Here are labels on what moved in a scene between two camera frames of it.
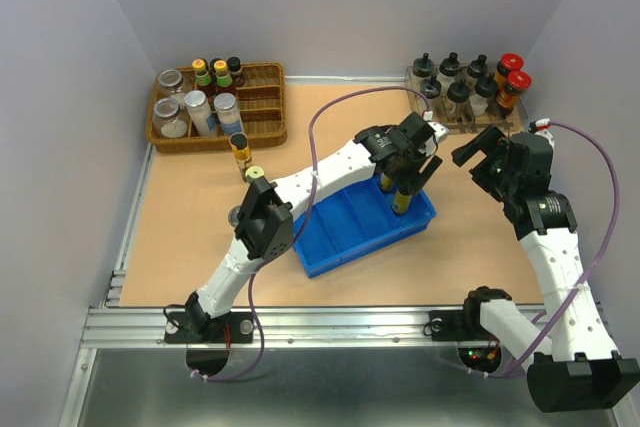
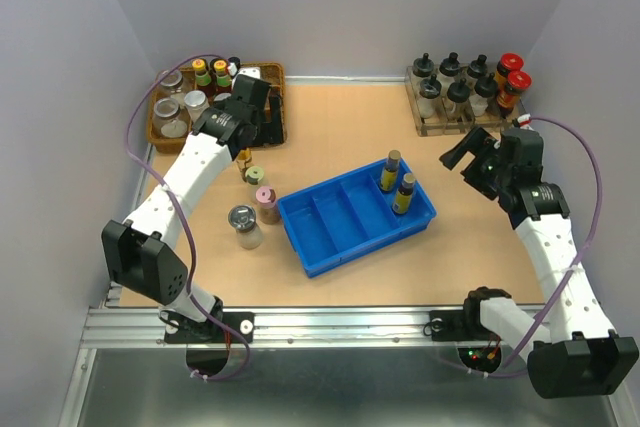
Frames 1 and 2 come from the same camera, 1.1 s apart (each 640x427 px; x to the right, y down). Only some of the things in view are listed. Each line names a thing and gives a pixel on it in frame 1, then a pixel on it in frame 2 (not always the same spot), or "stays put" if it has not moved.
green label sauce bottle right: (224, 81) stays put
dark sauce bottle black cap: (236, 71) stays put
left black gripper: (409, 182) → (270, 132)
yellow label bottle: (401, 202) stays put
